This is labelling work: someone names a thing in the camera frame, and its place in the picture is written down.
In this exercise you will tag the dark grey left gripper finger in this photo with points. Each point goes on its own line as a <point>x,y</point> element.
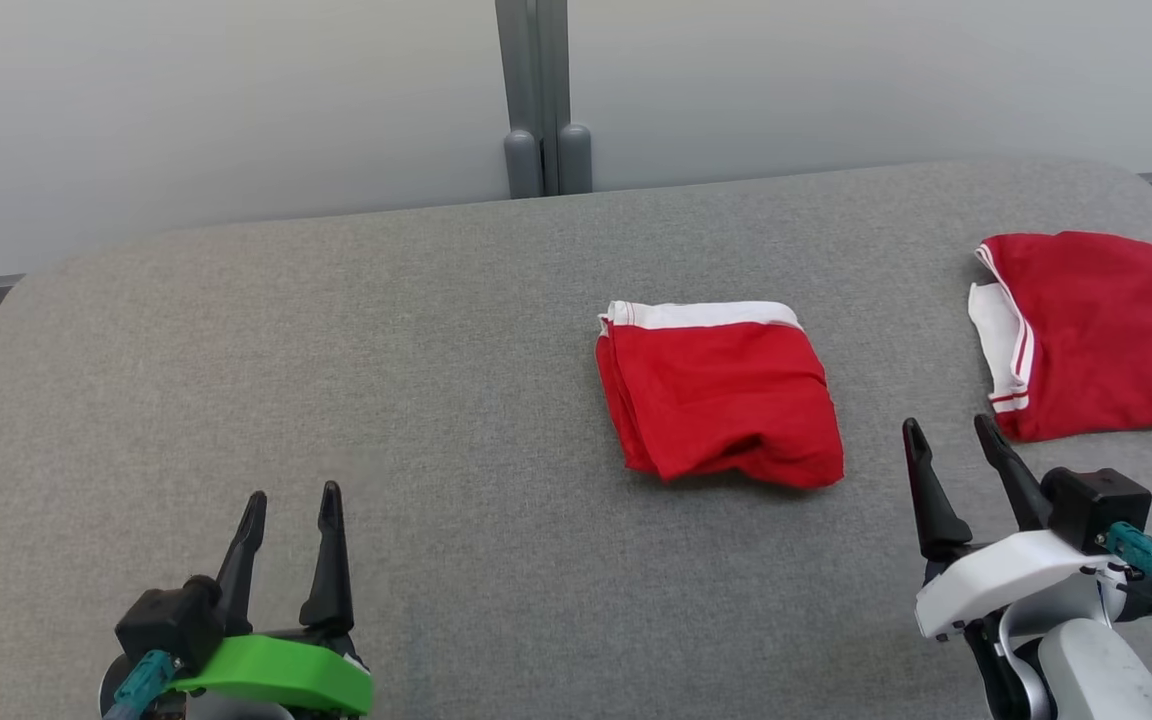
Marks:
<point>241,560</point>
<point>329,570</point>

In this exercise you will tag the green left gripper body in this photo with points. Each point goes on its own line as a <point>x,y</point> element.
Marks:
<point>286,675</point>

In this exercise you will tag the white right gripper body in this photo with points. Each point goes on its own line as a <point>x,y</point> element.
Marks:
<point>1006,580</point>

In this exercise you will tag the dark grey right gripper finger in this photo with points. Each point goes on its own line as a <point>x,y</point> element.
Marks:
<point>931,510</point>
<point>1016,480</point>

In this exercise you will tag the red shirt with white sleeves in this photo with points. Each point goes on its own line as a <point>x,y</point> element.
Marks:
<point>1116,330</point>

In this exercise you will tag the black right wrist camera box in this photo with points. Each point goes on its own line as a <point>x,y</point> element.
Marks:
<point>1096,505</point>

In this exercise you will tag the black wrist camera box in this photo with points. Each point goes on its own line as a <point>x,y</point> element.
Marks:
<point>1096,505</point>
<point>171,620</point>

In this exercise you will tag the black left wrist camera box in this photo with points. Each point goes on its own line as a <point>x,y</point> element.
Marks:
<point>171,620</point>

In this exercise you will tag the teal right camera connector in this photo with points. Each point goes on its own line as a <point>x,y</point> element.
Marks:
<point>1146,555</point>

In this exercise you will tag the teal camera connector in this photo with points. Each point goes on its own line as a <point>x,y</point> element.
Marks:
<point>141,685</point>
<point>1146,555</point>

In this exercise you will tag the teal left camera connector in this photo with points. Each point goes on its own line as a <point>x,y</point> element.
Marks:
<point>141,685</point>

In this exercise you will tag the grey partition post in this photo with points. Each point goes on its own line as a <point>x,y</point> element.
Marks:
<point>541,100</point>

